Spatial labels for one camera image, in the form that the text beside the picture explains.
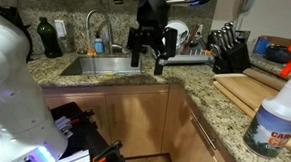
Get wooden rolling pin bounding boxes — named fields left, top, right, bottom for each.
left=243, top=68, right=286, bottom=91

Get wooden cutting board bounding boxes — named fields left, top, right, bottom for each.
left=213, top=73, right=291, bottom=148

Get curved steel tap spout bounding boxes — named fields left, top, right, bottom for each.
left=85, top=8, right=114, bottom=54

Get grey dish rack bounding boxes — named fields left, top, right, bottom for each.
left=162, top=44, right=215, bottom=65

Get steel drawer handle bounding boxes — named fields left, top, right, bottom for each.
left=191, top=111, right=217, bottom=150

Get black cart with clamps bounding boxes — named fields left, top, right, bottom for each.
left=51, top=102, right=125, bottom=162

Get white wall outlet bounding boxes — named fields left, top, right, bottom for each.
left=54, top=19, right=67, bottom=38

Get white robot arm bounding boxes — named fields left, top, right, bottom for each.
left=0, top=6, right=68, bottom=162

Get dark green glass bottle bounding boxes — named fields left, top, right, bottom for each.
left=37, top=17, right=63, bottom=58

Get white plate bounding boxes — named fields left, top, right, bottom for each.
left=167, top=19, right=189, bottom=55

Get white spray bottle red trigger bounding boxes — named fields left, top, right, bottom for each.
left=243, top=46, right=291, bottom=158

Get black knife block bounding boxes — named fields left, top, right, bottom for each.
left=206, top=21, right=251, bottom=74

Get dark blue bowl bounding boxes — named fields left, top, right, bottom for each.
left=265, top=45, right=291, bottom=63

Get blue soap pump bottle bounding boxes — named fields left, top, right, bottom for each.
left=94, top=36, right=104, bottom=54

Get orange sponge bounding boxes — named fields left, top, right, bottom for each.
left=87, top=49, right=97, bottom=56

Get stainless steel sink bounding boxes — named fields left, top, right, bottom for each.
left=61, top=56, right=144, bottom=76

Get blue can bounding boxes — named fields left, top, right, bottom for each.
left=253, top=36, right=270, bottom=54

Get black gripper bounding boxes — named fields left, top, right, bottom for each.
left=127, top=0, right=178, bottom=76

